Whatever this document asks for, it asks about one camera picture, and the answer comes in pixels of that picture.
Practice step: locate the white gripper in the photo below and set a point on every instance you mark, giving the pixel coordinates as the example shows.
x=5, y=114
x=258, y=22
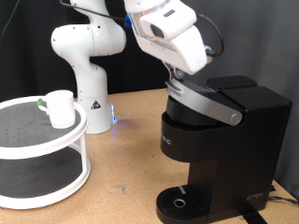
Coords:
x=187, y=53

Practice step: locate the black Keurig coffee machine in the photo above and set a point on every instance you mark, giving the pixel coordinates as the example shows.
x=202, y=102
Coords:
x=236, y=149

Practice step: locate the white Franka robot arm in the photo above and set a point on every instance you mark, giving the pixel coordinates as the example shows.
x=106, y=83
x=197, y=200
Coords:
x=90, y=81

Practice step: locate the black backdrop curtain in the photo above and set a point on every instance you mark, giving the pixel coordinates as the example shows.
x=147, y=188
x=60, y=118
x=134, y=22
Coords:
x=146, y=77

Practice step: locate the clear water reservoir black lid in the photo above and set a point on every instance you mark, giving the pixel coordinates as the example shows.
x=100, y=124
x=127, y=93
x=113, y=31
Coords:
x=230, y=81

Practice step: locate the grey partition panel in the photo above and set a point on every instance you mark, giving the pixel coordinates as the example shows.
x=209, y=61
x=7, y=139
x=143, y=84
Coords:
x=264, y=46

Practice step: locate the white two-tier turntable shelf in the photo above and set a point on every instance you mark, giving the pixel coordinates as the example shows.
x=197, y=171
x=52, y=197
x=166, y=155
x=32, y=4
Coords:
x=46, y=149

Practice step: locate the black tape strip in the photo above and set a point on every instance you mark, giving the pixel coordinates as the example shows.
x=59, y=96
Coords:
x=253, y=216

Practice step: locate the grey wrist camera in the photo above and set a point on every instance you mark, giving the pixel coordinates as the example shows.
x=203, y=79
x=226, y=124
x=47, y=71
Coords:
x=209, y=51

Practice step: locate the blue camera mount bracket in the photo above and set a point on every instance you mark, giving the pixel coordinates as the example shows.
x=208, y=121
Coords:
x=127, y=21

